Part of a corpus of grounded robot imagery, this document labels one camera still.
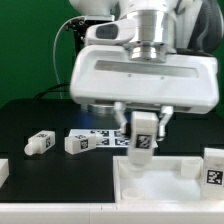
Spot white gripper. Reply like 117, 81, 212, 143
70, 16, 219, 141

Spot white square tabletop tray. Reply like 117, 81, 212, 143
113, 156, 224, 202

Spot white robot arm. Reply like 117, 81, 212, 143
70, 0, 224, 140

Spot white marker sheet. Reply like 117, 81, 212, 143
68, 128, 159, 149

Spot white left barrier block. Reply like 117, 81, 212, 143
0, 159, 9, 188

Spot white front barrier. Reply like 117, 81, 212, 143
0, 201, 224, 224

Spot black cables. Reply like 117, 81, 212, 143
32, 83, 73, 101

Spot grey cable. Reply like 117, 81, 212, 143
52, 15, 84, 100

